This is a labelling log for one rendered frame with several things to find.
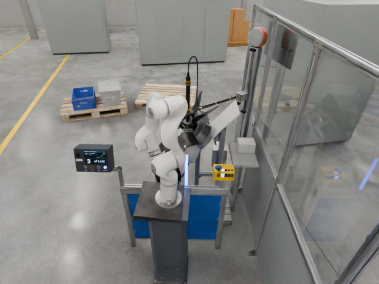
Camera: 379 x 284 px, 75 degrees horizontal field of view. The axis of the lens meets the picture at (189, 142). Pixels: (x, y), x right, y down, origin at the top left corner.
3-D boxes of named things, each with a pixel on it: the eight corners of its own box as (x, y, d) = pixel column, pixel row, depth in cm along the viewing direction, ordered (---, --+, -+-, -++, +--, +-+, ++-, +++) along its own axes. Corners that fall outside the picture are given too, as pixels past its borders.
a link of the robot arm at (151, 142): (149, 152, 166) (161, 148, 171) (142, 133, 165) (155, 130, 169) (144, 152, 174) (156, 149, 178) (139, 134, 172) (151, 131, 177)
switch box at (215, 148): (225, 167, 263) (227, 150, 251) (211, 167, 263) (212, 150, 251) (224, 162, 271) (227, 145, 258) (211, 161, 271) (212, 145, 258)
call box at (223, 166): (232, 173, 203) (233, 163, 197) (233, 182, 195) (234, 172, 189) (212, 173, 203) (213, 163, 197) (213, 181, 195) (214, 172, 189)
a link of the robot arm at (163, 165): (181, 182, 168) (183, 156, 153) (157, 194, 158) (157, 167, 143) (171, 171, 175) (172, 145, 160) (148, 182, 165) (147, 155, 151)
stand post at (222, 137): (216, 205, 299) (225, 124, 233) (216, 212, 291) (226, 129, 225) (212, 205, 299) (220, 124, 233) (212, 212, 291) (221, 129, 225)
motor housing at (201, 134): (196, 138, 247) (186, 131, 242) (212, 124, 237) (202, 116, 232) (197, 152, 228) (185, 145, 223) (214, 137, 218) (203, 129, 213)
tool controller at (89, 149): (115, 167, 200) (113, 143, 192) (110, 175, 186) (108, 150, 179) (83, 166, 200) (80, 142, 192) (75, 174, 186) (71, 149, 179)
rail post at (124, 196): (136, 243, 256) (126, 190, 211) (135, 247, 253) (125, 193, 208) (132, 243, 256) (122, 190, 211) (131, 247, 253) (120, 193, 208)
